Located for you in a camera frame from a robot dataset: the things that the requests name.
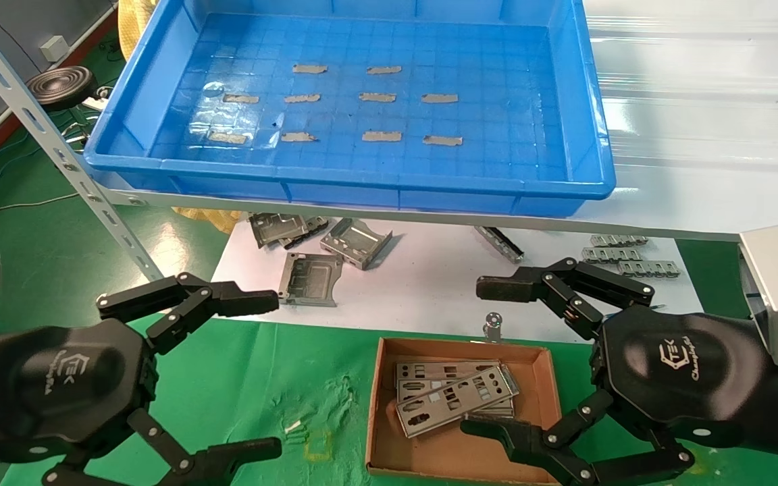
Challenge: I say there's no long narrow metal strip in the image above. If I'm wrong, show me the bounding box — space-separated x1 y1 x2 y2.
475 226 525 264

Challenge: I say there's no dark metal bracket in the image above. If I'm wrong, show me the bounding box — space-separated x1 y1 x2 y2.
281 216 330 249

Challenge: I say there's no grey shelf edge rail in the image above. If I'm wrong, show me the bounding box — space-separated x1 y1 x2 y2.
95 172 744 242

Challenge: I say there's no round black stool seat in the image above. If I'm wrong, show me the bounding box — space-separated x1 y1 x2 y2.
26 65 98 112

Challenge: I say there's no perforated grey shelf post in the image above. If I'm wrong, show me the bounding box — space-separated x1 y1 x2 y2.
0 12 164 281

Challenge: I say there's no open metal tray bracket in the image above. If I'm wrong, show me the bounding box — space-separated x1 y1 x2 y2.
320 217 394 271

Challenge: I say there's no white paper sheet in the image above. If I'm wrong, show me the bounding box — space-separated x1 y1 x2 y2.
199 216 704 345

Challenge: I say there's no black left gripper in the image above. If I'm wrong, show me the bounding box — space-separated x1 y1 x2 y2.
0 272 283 486

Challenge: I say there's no green table cloth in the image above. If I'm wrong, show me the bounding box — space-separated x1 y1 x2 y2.
1 312 778 486

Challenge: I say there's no silver metal io shield plate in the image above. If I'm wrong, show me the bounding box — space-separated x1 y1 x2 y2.
396 367 521 439
397 378 516 417
396 361 506 384

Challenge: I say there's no flat square metal frame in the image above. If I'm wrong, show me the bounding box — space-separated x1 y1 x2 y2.
278 252 344 308

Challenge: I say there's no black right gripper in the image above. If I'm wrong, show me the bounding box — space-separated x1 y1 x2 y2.
460 257 778 486

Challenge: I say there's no blue plastic tray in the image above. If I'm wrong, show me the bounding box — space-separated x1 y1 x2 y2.
84 0 617 218

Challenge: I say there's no brown cardboard box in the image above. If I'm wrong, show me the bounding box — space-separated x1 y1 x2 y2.
366 337 571 485

